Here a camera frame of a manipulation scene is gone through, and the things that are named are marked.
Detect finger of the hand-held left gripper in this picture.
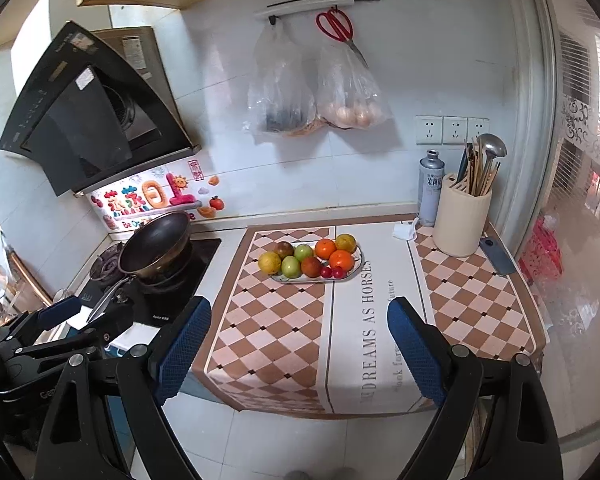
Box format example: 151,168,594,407
0,295,83,347
82,304,135,349

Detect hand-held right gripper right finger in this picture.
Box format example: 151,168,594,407
387,296,563,480

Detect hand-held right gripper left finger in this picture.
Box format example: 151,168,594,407
35,296,213,480

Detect floral white plate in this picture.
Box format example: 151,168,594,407
271,241,364,285

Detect large orange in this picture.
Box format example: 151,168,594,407
328,249,356,272

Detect yellow lemon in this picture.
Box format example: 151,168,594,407
258,251,282,276

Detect stove burner grate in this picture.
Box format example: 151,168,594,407
89,242,131,281

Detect black gas stove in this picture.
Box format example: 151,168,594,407
55,237,222,331

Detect black wok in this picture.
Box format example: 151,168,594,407
86,210,193,323

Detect checkered brown counter mat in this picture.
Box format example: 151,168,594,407
190,214,548,420

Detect white tissue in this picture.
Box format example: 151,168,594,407
391,219,420,241

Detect blue-grey smartphone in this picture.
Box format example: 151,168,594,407
478,236,518,277

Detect cream utensil holder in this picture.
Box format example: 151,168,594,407
433,172,493,259

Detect grey spray can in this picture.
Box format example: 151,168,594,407
418,149,447,228

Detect bundle of wooden chopsticks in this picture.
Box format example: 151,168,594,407
464,136,501,197

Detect black range hood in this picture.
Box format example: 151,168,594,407
0,21,202,197

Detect steel ladle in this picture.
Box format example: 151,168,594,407
472,133,508,196

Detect clear plastic bag of eggs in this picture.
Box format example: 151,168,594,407
315,42,393,131

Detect clear plastic bag dark contents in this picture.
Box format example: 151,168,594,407
240,20,318,138

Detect red scissors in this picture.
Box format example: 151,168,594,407
315,7,371,68

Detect colourful letter wall sticker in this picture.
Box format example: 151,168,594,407
90,172,203,231

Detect persimmon wall sticker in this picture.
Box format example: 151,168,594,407
198,195,226,220

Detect black knife handle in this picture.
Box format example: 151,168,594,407
455,143,473,185

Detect white wall socket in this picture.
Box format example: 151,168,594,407
467,117,491,142
442,116,468,145
415,115,443,146

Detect white window frame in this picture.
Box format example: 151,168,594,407
495,0,600,441

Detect white wall hook rail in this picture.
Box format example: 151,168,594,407
254,0,382,23

